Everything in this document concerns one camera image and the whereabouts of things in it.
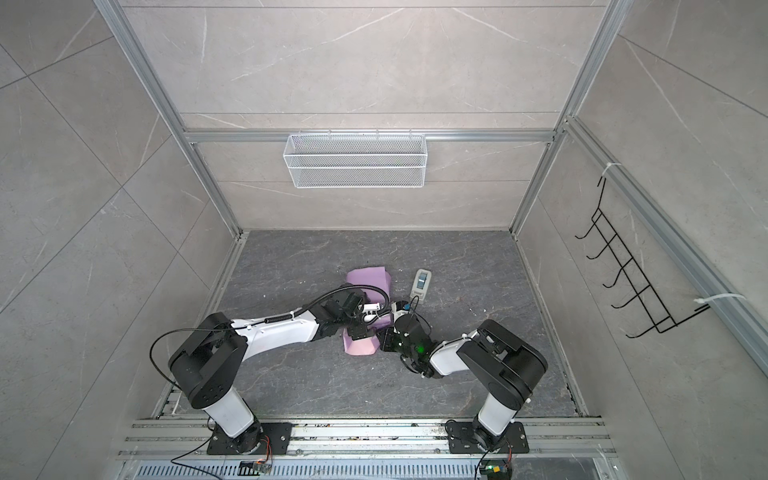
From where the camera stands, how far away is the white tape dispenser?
1.01 metres

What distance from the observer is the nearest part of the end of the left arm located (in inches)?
29.4

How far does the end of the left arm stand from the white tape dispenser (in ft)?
0.79
